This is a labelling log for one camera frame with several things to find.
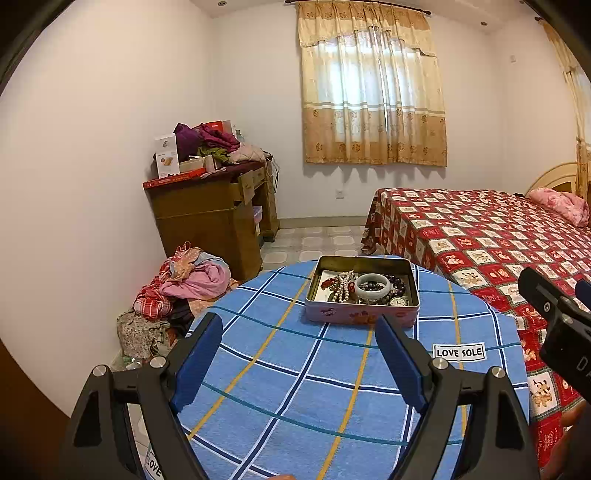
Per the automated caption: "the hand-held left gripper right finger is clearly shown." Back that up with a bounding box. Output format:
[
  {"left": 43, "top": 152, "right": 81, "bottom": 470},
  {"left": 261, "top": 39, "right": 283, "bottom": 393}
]
[{"left": 374, "top": 312, "right": 541, "bottom": 480}]

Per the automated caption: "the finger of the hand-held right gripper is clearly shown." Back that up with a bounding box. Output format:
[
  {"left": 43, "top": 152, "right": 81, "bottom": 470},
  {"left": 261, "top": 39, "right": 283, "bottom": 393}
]
[
  {"left": 517, "top": 266, "right": 574, "bottom": 329},
  {"left": 574, "top": 279, "right": 591, "bottom": 315}
]

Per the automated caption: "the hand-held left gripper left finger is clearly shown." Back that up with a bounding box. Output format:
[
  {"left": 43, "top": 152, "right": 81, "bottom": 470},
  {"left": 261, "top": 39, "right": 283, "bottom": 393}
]
[{"left": 58, "top": 312, "right": 225, "bottom": 480}]

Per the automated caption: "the pink floral tin box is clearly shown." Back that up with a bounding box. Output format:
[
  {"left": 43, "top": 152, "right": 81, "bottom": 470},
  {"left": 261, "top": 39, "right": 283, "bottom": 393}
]
[{"left": 304, "top": 255, "right": 420, "bottom": 328}]

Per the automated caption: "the dark bead bracelet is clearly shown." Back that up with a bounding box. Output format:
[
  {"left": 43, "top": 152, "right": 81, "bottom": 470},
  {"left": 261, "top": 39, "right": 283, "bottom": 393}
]
[{"left": 380, "top": 274, "right": 408, "bottom": 299}]

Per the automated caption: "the pale jade bangle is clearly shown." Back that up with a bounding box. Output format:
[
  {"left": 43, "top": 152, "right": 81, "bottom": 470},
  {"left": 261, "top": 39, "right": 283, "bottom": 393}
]
[{"left": 353, "top": 272, "right": 393, "bottom": 300}]

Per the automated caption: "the person's right forearm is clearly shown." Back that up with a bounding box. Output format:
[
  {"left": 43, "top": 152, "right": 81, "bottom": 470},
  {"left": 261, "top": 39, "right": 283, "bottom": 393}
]
[{"left": 541, "top": 401, "right": 591, "bottom": 480}]

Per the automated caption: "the pile of clothes on floor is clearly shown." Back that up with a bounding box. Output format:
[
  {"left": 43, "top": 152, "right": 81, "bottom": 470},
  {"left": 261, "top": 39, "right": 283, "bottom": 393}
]
[{"left": 115, "top": 240, "right": 241, "bottom": 361}]

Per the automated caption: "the pink pillow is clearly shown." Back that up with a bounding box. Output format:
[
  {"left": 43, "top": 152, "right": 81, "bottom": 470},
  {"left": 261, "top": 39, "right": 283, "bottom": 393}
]
[{"left": 528, "top": 186, "right": 591, "bottom": 227}]

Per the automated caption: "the bed with red patchwork quilt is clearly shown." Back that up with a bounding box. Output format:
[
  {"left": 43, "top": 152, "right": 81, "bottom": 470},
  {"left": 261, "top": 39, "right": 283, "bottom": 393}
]
[{"left": 361, "top": 186, "right": 591, "bottom": 472}]

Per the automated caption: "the cream arched headboard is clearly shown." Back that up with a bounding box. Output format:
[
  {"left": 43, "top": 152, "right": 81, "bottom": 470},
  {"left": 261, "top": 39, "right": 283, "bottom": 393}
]
[{"left": 525, "top": 162, "right": 581, "bottom": 197}]

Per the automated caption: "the printed paper sheet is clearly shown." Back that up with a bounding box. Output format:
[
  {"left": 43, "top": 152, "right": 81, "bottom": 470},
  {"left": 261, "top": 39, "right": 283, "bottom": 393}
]
[{"left": 318, "top": 270, "right": 343, "bottom": 297}]

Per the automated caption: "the brown wooden cabinet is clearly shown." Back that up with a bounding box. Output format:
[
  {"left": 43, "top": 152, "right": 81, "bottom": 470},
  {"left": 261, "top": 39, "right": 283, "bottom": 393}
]
[{"left": 143, "top": 159, "right": 280, "bottom": 282}]

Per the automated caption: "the beige side curtain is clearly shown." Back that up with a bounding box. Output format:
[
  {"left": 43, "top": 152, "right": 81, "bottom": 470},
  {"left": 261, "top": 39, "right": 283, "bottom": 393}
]
[{"left": 539, "top": 17, "right": 591, "bottom": 205}]

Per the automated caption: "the flat red box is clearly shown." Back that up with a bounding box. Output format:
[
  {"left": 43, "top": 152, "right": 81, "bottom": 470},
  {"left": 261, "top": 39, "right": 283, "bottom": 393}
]
[{"left": 143, "top": 167, "right": 208, "bottom": 189}]

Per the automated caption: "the white printed carton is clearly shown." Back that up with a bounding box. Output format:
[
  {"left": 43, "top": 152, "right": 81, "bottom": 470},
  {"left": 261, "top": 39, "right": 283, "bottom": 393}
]
[{"left": 154, "top": 133, "right": 180, "bottom": 180}]

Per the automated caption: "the heap of clothes on cabinet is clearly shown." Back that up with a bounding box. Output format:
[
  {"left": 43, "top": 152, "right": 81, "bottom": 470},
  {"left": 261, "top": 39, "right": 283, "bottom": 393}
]
[{"left": 172, "top": 122, "right": 268, "bottom": 165}]

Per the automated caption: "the red upright box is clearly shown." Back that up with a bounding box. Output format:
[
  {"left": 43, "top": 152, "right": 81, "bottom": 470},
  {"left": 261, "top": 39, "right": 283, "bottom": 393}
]
[{"left": 199, "top": 119, "right": 234, "bottom": 136}]

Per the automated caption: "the beige floral window curtain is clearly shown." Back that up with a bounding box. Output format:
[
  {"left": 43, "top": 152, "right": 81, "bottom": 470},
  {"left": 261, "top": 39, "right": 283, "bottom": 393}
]
[{"left": 295, "top": 0, "right": 448, "bottom": 168}]

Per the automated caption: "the dark curtain rod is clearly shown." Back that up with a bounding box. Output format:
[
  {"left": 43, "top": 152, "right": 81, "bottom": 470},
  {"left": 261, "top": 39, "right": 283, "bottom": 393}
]
[{"left": 285, "top": 0, "right": 433, "bottom": 10}]

